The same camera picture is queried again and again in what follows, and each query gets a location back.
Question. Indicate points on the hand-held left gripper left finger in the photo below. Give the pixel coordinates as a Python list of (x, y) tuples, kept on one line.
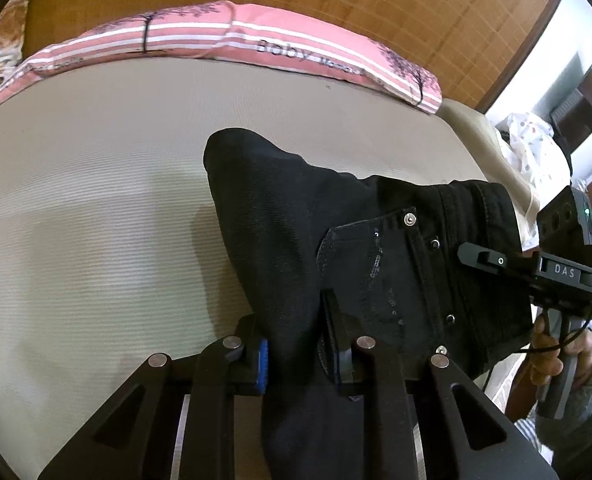
[(262, 366)]

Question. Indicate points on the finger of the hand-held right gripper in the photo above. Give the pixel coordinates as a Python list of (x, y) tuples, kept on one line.
[(481, 255)]

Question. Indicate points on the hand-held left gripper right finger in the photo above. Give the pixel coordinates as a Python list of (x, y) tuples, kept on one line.
[(334, 360)]

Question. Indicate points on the black pants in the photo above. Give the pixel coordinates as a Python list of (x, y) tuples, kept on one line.
[(296, 240)]

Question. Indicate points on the person's right forearm grey sleeve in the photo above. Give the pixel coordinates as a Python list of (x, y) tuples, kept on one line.
[(591, 410)]

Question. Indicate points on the person's right hand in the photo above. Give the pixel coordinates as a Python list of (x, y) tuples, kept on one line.
[(543, 360)]

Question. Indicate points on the white dotted cloth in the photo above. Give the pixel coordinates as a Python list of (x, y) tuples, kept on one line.
[(531, 150)]

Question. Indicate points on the dark box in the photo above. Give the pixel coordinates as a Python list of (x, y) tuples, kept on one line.
[(578, 100)]

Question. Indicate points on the grey striped shirt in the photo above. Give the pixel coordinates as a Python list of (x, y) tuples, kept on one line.
[(533, 440)]

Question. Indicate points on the beige woven bed mat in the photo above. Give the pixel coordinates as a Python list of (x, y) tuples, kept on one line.
[(101, 210)]

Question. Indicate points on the pink striped pillow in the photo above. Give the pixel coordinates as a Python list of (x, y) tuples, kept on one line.
[(226, 30)]

